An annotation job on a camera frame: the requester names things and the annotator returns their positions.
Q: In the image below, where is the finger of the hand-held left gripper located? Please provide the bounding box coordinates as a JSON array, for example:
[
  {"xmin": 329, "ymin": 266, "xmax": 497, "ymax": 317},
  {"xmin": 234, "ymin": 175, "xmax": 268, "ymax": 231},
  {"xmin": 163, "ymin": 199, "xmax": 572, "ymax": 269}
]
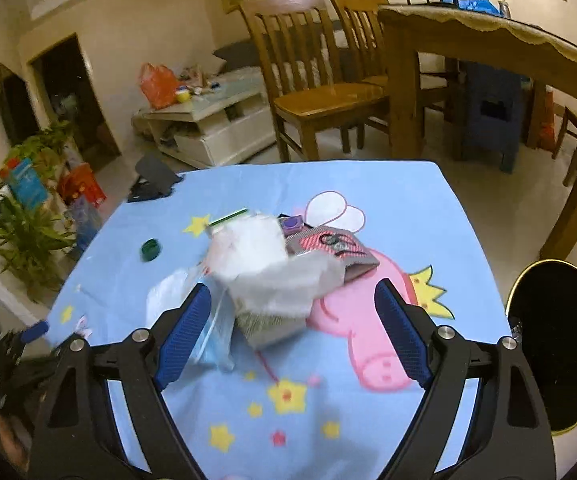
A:
[{"xmin": 0, "ymin": 320, "xmax": 69, "ymax": 361}]

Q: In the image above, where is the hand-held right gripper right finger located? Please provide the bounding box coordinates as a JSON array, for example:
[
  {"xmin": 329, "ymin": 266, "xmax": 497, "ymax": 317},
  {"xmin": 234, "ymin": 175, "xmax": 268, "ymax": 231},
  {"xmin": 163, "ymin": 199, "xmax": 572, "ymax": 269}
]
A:
[{"xmin": 374, "ymin": 277, "xmax": 556, "ymax": 480}]

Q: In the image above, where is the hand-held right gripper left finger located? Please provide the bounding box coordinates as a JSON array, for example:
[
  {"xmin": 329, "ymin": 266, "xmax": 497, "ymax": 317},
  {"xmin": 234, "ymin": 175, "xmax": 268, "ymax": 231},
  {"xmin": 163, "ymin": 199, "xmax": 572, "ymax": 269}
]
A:
[{"xmin": 26, "ymin": 282, "xmax": 214, "ymax": 480}]

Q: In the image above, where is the clear plastic bag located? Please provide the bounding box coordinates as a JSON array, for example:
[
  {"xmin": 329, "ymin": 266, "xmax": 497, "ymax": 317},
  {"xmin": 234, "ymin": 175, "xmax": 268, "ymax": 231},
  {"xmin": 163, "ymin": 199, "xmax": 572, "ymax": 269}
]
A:
[{"xmin": 146, "ymin": 265, "xmax": 236, "ymax": 371}]

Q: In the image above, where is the grey cardboard box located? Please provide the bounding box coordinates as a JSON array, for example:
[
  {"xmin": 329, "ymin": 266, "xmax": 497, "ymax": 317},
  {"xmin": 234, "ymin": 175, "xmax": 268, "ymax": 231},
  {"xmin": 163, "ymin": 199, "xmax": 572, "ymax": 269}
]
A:
[{"xmin": 233, "ymin": 305, "xmax": 309, "ymax": 350}]

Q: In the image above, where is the white tissue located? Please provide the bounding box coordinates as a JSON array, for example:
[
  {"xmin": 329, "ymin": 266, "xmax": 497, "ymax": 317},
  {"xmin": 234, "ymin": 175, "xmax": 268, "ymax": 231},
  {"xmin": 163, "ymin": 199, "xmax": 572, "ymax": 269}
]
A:
[{"xmin": 203, "ymin": 212, "xmax": 344, "ymax": 318}]

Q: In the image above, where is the pink patterned packet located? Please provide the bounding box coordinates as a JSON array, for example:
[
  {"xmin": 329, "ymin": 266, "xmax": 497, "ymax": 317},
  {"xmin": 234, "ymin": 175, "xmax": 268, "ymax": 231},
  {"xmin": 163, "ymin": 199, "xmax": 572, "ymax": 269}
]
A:
[{"xmin": 288, "ymin": 227, "xmax": 381, "ymax": 283}]

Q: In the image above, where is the green-edged clear wrapper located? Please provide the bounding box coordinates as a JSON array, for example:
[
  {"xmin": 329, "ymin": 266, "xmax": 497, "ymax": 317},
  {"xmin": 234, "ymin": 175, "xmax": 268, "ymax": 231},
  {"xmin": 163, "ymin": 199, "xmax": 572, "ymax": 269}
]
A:
[{"xmin": 207, "ymin": 207, "xmax": 252, "ymax": 233}]

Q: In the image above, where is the black round bin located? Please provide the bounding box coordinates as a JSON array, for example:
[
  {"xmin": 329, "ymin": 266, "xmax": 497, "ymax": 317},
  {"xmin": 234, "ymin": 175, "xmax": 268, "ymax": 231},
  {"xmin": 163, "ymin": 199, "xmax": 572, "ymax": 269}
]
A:
[{"xmin": 505, "ymin": 259, "xmax": 577, "ymax": 436}]

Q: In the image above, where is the long-leaved green plant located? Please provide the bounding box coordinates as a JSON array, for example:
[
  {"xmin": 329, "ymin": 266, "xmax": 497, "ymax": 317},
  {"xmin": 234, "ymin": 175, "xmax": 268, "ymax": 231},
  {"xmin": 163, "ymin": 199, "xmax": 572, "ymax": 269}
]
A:
[{"xmin": 0, "ymin": 192, "xmax": 76, "ymax": 301}]

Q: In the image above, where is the plastic water bottle pack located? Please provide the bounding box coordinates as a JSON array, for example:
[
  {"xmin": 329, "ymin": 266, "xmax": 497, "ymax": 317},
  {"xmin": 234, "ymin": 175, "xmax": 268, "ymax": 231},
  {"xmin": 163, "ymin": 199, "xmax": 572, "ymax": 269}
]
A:
[{"xmin": 66, "ymin": 195, "xmax": 104, "ymax": 253}]

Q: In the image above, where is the blue cartoon printed tablecloth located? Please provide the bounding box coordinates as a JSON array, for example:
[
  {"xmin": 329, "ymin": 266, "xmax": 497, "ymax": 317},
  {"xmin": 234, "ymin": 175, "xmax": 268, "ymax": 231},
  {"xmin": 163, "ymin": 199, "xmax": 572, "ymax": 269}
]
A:
[{"xmin": 46, "ymin": 160, "xmax": 514, "ymax": 480}]

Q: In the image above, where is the blue card box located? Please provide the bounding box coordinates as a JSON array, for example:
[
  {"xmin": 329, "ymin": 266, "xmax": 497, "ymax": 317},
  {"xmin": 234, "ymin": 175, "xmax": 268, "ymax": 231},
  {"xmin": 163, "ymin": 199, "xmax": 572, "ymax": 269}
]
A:
[{"xmin": 7, "ymin": 157, "xmax": 49, "ymax": 208}]

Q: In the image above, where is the red box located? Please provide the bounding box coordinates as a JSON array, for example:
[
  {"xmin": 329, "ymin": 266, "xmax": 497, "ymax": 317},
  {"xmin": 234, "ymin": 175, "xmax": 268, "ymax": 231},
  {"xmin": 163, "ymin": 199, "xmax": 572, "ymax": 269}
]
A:
[{"xmin": 57, "ymin": 162, "xmax": 108, "ymax": 209}]

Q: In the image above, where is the black phone stand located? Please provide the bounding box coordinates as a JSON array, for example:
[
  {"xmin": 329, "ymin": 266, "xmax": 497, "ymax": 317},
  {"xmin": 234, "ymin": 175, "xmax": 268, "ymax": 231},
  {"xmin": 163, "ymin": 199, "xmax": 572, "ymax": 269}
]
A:
[{"xmin": 127, "ymin": 154, "xmax": 182, "ymax": 204}]

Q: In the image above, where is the round-leaved green plant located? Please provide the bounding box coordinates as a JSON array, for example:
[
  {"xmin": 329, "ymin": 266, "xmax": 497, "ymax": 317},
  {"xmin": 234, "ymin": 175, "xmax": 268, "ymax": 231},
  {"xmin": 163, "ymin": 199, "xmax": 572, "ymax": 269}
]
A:
[{"xmin": 6, "ymin": 120, "xmax": 76, "ymax": 181}]

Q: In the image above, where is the white coffee table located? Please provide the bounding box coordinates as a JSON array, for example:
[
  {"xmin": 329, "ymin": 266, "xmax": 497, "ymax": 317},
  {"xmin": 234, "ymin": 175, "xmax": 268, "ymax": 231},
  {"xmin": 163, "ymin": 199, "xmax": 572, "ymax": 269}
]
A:
[{"xmin": 132, "ymin": 71, "xmax": 276, "ymax": 168}]

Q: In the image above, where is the blue plastic stool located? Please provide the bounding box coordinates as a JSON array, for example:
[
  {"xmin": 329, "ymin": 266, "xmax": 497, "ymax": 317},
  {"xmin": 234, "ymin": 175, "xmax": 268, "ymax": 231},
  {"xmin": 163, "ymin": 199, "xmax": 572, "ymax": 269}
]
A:
[{"xmin": 461, "ymin": 62, "xmax": 536, "ymax": 173}]

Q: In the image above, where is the black television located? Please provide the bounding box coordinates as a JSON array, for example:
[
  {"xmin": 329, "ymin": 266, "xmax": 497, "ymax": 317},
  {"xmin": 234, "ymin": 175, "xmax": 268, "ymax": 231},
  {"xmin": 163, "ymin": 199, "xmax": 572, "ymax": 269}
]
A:
[{"xmin": 0, "ymin": 62, "xmax": 42, "ymax": 148}]

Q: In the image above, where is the orange plastic bag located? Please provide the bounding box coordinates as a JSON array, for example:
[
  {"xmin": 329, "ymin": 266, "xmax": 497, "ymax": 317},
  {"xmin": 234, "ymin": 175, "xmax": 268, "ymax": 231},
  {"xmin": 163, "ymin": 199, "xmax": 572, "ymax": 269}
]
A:
[{"xmin": 140, "ymin": 62, "xmax": 182, "ymax": 109}]

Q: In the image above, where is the wooden dining chair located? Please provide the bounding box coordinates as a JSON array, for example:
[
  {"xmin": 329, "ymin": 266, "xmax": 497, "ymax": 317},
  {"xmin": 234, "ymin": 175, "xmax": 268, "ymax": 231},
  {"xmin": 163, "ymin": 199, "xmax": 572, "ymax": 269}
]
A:
[
  {"xmin": 238, "ymin": 0, "xmax": 389, "ymax": 163},
  {"xmin": 328, "ymin": 0, "xmax": 449, "ymax": 153},
  {"xmin": 551, "ymin": 105, "xmax": 577, "ymax": 188}
]

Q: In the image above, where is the wooden dining table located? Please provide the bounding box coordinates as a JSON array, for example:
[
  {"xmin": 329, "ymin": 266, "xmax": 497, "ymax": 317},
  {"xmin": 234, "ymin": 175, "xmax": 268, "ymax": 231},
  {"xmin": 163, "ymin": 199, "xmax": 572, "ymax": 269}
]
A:
[{"xmin": 377, "ymin": 4, "xmax": 577, "ymax": 261}]

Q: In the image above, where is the orange bag under table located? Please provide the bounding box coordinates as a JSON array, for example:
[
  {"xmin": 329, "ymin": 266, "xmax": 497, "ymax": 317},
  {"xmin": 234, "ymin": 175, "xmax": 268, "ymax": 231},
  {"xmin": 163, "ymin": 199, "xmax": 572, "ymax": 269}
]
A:
[{"xmin": 525, "ymin": 87, "xmax": 556, "ymax": 153}]

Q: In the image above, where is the grey sofa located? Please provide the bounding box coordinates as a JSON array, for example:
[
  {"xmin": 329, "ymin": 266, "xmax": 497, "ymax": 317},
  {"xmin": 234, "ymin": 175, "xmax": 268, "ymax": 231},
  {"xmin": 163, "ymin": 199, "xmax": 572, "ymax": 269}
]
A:
[{"xmin": 212, "ymin": 39, "xmax": 262, "ymax": 75}]

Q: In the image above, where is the beige lace table cover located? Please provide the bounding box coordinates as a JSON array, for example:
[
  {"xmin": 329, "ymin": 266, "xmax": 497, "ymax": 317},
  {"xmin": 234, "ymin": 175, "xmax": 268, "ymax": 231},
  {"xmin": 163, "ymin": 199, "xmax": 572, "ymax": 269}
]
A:
[{"xmin": 381, "ymin": 2, "xmax": 577, "ymax": 81}]

